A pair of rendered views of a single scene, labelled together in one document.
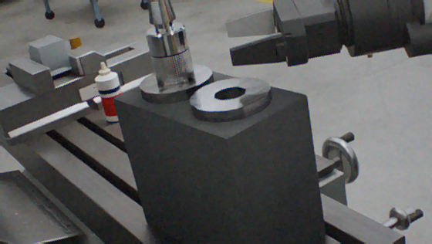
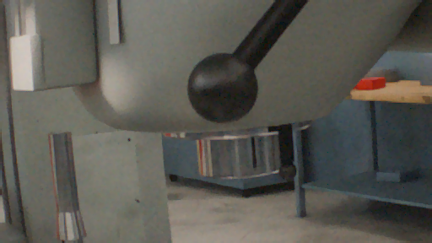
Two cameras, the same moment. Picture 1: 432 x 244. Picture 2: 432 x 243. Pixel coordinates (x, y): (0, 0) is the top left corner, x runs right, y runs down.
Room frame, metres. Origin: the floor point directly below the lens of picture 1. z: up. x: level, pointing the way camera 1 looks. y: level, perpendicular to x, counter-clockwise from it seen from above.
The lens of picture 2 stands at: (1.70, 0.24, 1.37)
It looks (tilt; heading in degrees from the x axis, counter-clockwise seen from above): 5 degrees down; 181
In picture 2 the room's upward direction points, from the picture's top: 4 degrees counter-clockwise
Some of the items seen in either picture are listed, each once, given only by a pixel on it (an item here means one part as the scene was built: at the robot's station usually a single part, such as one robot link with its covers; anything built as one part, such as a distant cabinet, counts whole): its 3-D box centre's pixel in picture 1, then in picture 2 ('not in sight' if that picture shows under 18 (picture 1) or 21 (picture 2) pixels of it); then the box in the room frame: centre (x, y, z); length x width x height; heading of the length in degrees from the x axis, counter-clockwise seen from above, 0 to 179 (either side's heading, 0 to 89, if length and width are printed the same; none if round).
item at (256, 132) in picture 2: not in sight; (237, 122); (1.12, 0.23, 1.31); 0.09 x 0.09 x 0.01
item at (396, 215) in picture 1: (386, 226); not in sight; (1.26, -0.30, 0.48); 0.22 x 0.06 x 0.06; 120
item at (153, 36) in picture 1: (165, 32); not in sight; (0.77, 0.05, 1.16); 0.05 x 0.05 x 0.01
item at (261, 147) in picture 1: (217, 160); not in sight; (0.73, 0.02, 1.00); 0.22 x 0.12 x 0.20; 37
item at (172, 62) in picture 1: (171, 57); not in sight; (0.77, 0.05, 1.13); 0.05 x 0.05 x 0.05
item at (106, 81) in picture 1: (109, 90); not in sight; (1.18, 0.20, 0.96); 0.04 x 0.04 x 0.11
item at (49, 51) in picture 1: (48, 55); not in sight; (1.27, 0.32, 1.01); 0.06 x 0.05 x 0.06; 33
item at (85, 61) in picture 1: (78, 56); not in sight; (1.30, 0.27, 0.99); 0.12 x 0.06 x 0.04; 33
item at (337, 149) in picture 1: (329, 166); not in sight; (1.37, -0.21, 0.60); 0.16 x 0.12 x 0.12; 120
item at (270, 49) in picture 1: (258, 52); not in sight; (0.71, -0.05, 1.14); 0.06 x 0.02 x 0.03; 88
